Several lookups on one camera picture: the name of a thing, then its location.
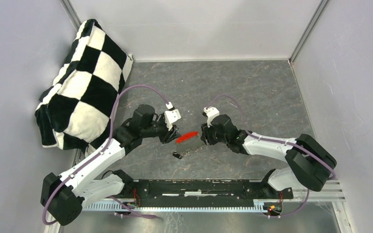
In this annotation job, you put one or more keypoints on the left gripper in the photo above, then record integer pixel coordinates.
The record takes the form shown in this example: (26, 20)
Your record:
(174, 130)

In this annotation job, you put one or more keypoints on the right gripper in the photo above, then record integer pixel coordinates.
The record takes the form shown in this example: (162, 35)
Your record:
(206, 135)

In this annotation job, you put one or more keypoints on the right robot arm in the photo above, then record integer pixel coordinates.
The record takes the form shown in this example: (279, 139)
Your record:
(310, 166)

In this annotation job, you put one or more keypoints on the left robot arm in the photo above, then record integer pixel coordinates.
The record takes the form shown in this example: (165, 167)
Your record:
(64, 196)

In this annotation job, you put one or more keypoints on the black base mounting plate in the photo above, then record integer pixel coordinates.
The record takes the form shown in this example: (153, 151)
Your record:
(201, 193)

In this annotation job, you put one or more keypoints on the black white checkered blanket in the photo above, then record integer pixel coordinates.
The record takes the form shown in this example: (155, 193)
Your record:
(75, 111)

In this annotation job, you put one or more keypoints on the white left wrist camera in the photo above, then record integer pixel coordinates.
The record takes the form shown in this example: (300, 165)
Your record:
(171, 115)

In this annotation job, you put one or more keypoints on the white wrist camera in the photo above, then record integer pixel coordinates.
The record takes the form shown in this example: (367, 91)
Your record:
(210, 113)
(171, 115)

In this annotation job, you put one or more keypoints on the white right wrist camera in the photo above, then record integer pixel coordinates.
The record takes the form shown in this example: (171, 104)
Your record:
(210, 113)

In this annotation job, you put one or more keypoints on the white toothed cable duct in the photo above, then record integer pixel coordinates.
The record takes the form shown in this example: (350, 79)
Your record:
(111, 205)

